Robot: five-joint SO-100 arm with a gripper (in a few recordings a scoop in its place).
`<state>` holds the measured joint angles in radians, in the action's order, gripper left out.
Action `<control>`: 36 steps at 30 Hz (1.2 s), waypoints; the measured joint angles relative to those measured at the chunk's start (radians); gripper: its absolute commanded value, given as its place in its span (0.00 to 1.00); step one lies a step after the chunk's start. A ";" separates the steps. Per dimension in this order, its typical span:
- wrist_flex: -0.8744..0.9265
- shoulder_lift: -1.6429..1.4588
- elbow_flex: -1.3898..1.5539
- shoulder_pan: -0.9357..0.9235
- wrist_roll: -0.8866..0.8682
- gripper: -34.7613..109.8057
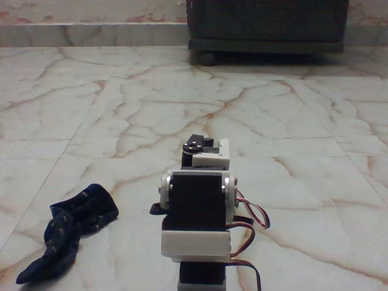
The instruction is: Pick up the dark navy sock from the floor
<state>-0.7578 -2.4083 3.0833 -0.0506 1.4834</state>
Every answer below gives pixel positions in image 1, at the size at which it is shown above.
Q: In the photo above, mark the dark navy dotted sock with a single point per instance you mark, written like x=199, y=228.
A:
x=82, y=209

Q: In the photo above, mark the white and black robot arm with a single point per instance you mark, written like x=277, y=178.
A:
x=195, y=197

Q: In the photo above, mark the dark wooden cabinet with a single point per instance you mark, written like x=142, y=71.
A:
x=266, y=21

